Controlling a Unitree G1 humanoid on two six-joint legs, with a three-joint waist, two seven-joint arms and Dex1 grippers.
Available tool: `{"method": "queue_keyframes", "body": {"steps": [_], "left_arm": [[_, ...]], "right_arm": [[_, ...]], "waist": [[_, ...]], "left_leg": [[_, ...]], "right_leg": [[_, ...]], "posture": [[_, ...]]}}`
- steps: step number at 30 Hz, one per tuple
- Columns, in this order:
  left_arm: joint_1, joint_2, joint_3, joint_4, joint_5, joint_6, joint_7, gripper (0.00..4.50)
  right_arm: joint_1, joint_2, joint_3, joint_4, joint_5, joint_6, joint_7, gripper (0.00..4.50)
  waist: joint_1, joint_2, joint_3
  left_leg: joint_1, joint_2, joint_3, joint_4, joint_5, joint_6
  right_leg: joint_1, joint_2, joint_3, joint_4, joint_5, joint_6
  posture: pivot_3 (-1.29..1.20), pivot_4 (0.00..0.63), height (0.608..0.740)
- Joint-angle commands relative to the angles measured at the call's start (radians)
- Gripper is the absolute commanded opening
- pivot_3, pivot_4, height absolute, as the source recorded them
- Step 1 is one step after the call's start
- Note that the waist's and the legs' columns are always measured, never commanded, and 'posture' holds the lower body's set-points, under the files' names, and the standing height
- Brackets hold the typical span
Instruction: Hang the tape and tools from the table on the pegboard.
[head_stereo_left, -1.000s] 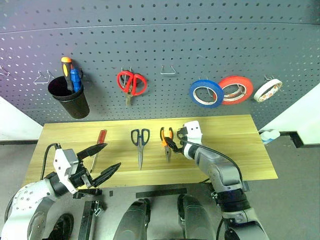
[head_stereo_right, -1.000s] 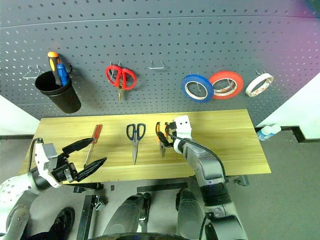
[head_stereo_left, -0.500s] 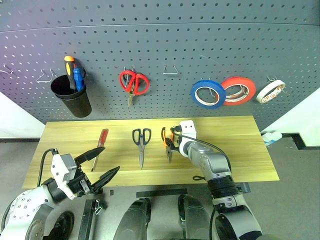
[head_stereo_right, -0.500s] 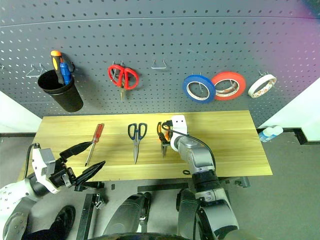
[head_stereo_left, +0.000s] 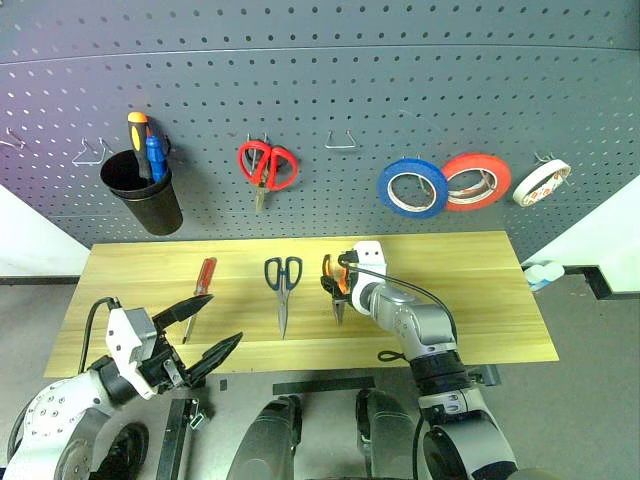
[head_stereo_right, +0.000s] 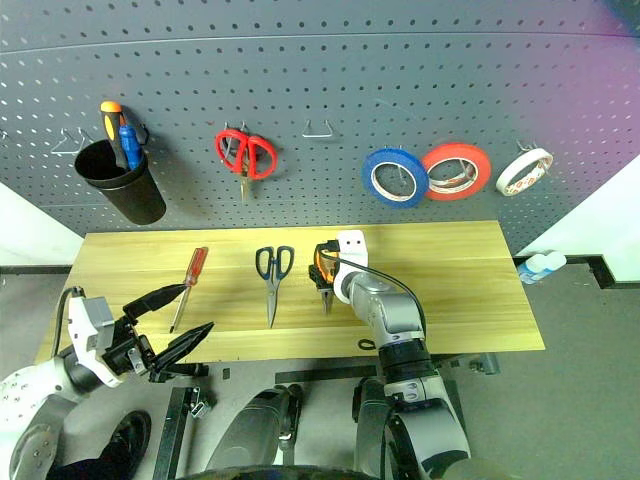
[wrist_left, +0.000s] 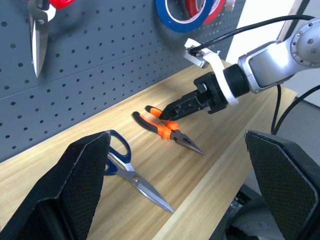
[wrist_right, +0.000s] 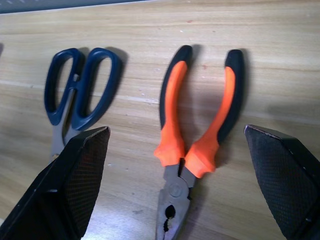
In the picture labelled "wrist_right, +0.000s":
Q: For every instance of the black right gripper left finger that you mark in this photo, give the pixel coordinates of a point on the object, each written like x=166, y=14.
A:
x=62, y=185

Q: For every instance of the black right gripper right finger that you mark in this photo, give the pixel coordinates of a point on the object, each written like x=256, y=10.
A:
x=287, y=180

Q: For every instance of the orange and black pliers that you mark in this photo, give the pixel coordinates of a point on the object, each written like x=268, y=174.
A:
x=172, y=140

